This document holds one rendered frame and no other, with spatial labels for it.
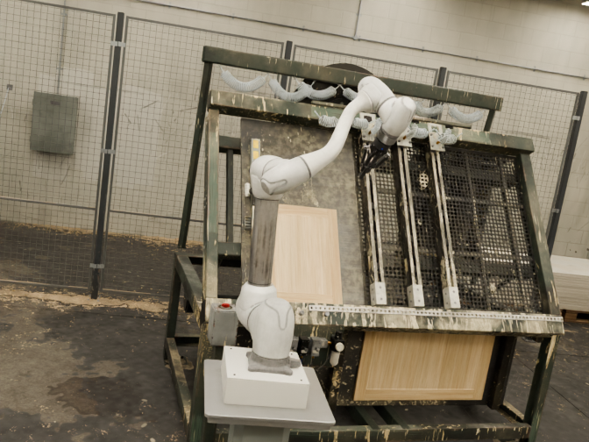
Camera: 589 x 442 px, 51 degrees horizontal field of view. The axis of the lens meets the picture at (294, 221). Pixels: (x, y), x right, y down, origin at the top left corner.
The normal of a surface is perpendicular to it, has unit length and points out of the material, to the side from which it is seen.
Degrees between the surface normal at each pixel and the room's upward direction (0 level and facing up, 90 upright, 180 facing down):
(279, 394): 90
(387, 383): 90
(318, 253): 57
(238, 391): 90
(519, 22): 90
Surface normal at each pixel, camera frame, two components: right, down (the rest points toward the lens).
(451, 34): 0.15, 0.19
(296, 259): 0.33, -0.36
